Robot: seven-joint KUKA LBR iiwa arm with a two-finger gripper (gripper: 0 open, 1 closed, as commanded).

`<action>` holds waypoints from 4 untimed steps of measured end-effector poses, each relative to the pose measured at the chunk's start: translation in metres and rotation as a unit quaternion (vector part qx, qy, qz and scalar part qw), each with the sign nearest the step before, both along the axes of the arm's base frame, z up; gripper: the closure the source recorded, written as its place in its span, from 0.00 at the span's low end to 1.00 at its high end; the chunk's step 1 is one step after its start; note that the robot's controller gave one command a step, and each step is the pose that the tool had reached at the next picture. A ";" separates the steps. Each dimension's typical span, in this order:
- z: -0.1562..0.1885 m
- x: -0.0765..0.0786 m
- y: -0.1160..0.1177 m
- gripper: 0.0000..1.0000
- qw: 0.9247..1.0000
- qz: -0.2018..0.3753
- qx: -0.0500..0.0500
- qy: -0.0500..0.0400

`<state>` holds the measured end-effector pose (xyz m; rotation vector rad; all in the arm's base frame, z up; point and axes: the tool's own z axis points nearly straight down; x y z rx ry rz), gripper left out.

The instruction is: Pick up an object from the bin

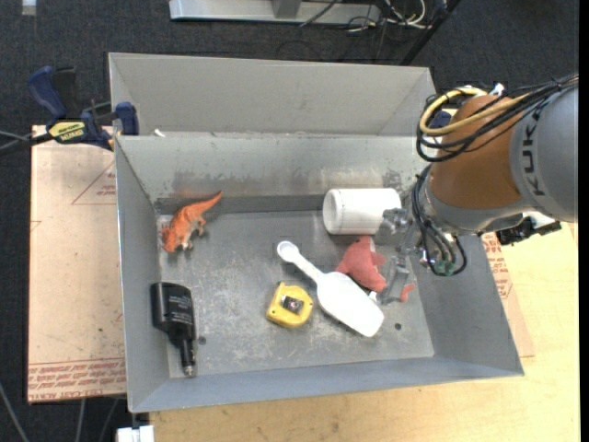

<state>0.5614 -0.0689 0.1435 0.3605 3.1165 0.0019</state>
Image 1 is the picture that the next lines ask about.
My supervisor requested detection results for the black plug-in charger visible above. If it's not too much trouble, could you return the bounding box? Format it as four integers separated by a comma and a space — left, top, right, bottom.
149, 281, 200, 378

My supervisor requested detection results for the pink plush toy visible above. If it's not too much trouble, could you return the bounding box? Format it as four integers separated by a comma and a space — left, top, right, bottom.
335, 235, 416, 304

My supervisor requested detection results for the white plastic cylinder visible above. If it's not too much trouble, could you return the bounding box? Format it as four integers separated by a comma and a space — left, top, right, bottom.
321, 187, 403, 237

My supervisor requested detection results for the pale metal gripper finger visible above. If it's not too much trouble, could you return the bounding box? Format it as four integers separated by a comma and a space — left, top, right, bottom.
376, 256, 402, 306
393, 264, 412, 301

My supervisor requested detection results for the brown cardboard board, red print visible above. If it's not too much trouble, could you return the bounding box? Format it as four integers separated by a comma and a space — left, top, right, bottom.
27, 124, 537, 404

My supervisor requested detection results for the orange toy dinosaur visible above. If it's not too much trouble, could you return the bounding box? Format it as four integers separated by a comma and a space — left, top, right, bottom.
158, 190, 225, 254

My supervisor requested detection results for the grey metal bin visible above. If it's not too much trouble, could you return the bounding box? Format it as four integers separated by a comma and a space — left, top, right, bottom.
108, 52, 525, 414

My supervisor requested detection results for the yellow tape measure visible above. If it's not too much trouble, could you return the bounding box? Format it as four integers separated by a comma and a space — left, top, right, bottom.
265, 281, 316, 330

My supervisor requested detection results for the white plastic scoop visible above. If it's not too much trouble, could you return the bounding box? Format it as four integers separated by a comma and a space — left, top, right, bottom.
275, 239, 386, 339

